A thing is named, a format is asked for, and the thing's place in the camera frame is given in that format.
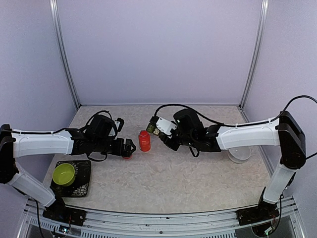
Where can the white bowl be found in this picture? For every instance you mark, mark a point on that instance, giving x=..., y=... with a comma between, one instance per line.
x=239, y=154

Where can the left aluminium frame post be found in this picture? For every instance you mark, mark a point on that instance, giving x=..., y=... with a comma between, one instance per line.
x=63, y=54

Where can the green bowl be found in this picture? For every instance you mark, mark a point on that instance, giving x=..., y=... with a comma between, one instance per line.
x=64, y=174

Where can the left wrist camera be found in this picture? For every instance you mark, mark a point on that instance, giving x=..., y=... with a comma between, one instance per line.
x=119, y=122

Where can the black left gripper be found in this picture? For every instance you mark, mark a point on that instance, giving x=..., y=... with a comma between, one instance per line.
x=127, y=152

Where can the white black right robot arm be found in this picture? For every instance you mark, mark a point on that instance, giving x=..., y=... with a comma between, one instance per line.
x=192, y=129

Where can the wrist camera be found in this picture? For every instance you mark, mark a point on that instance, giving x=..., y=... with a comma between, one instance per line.
x=119, y=122
x=164, y=125

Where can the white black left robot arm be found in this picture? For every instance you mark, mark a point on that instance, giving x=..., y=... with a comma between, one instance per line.
x=98, y=135

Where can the green pill organizer box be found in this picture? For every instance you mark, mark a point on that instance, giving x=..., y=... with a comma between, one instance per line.
x=152, y=129

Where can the black patterned square plate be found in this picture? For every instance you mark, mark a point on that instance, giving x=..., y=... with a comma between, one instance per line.
x=79, y=188

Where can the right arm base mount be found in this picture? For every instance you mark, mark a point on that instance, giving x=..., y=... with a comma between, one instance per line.
x=255, y=214

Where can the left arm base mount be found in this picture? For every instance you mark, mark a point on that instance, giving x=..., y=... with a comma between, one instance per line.
x=67, y=215

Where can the aluminium frame post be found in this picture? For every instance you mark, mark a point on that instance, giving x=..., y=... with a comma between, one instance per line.
x=63, y=54
x=255, y=54

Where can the red bottle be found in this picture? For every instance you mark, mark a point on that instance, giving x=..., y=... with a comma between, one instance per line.
x=144, y=140

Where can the front aluminium rail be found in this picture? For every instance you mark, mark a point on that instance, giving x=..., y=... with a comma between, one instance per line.
x=107, y=224

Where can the right aluminium frame post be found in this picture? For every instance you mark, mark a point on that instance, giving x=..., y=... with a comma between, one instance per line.
x=255, y=54

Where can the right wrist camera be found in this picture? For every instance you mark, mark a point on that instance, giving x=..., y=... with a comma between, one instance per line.
x=164, y=125

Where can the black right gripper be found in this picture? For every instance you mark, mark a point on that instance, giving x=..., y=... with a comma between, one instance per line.
x=172, y=146

